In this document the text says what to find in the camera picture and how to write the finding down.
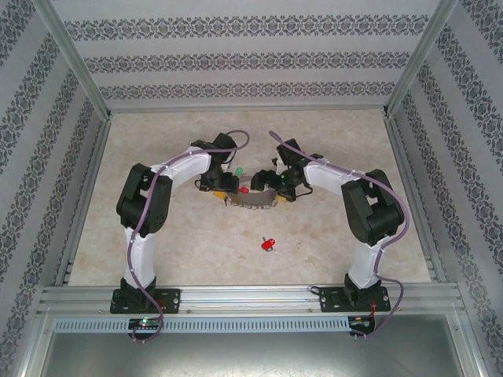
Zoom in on aluminium frame post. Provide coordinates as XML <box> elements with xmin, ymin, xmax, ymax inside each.
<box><xmin>33</xmin><ymin>0</ymin><xmax>113</xmax><ymax>121</ymax></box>
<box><xmin>383</xmin><ymin>0</ymin><xmax>461</xmax><ymax>117</ymax></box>

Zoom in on aluminium mounting rail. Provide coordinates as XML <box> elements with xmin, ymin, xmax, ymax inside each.
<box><xmin>39</xmin><ymin>285</ymin><xmax>461</xmax><ymax>315</ymax></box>

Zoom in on sheet metal panel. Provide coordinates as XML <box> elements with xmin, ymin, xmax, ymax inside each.
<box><xmin>37</xmin><ymin>331</ymin><xmax>483</xmax><ymax>377</ymax></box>

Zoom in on aluminium frame crossbar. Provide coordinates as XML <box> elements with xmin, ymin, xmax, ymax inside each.
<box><xmin>105</xmin><ymin>104</ymin><xmax>390</xmax><ymax>115</ymax></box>

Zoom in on grey beaded necklace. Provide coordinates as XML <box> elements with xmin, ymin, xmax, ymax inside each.
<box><xmin>226</xmin><ymin>187</ymin><xmax>279</xmax><ymax>211</ymax></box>

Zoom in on slotted grey cable duct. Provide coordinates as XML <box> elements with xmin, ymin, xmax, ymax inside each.
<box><xmin>53</xmin><ymin>317</ymin><xmax>351</xmax><ymax>333</ymax></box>

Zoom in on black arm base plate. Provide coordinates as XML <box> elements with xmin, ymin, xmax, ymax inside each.
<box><xmin>320</xmin><ymin>285</ymin><xmax>392</xmax><ymax>314</ymax></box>
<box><xmin>111</xmin><ymin>288</ymin><xmax>182</xmax><ymax>315</ymax></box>

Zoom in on purple cable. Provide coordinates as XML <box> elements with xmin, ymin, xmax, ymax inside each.
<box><xmin>127</xmin><ymin>129</ymin><xmax>252</xmax><ymax>345</ymax></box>
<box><xmin>267</xmin><ymin>130</ymin><xmax>412</xmax><ymax>342</ymax></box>

